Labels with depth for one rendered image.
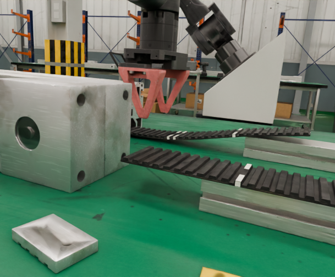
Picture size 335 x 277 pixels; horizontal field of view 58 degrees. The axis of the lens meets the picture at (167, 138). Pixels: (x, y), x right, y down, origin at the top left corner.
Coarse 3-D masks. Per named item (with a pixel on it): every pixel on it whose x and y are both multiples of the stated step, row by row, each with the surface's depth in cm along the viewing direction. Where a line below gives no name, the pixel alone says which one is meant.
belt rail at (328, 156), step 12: (252, 144) 42; (264, 144) 41; (276, 144) 40; (288, 144) 40; (300, 144) 39; (312, 144) 39; (324, 144) 40; (252, 156) 42; (264, 156) 41; (276, 156) 41; (288, 156) 40; (300, 156) 40; (312, 156) 39; (324, 156) 38; (312, 168) 39; (324, 168) 38
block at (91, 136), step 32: (0, 96) 29; (32, 96) 27; (64, 96) 25; (96, 96) 28; (128, 96) 33; (0, 128) 29; (32, 128) 28; (64, 128) 26; (96, 128) 29; (128, 128) 35; (32, 160) 28; (64, 160) 27; (96, 160) 30
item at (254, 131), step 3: (252, 129) 44; (255, 129) 44; (258, 129) 43; (261, 129) 43; (264, 129) 44; (249, 132) 41; (252, 132) 42; (255, 132) 41; (258, 132) 41; (261, 132) 42; (246, 135) 41; (249, 135) 41; (252, 135) 41; (255, 135) 41; (258, 135) 40
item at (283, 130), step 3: (279, 129) 43; (282, 129) 42; (285, 129) 43; (288, 129) 41; (291, 129) 41; (294, 129) 42; (279, 132) 39; (282, 132) 39; (285, 132) 40; (288, 132) 39; (291, 132) 39; (276, 135) 39; (279, 135) 39; (282, 135) 39; (285, 135) 39; (288, 135) 39; (291, 135) 39
